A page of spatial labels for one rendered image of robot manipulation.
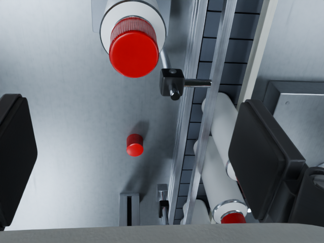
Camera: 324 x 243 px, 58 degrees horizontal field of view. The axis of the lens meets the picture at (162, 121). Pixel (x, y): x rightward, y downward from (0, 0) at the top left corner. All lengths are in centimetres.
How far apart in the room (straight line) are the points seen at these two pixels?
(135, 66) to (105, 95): 35
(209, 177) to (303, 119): 23
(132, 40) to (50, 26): 33
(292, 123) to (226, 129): 21
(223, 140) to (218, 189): 8
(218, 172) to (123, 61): 31
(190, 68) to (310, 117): 25
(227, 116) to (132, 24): 27
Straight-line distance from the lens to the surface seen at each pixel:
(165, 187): 61
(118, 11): 23
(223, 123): 43
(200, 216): 63
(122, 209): 67
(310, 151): 67
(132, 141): 57
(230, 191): 45
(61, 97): 56
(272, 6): 44
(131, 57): 20
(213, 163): 49
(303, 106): 59
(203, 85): 40
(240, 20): 47
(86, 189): 70
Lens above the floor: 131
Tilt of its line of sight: 56 degrees down
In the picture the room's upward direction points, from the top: 170 degrees clockwise
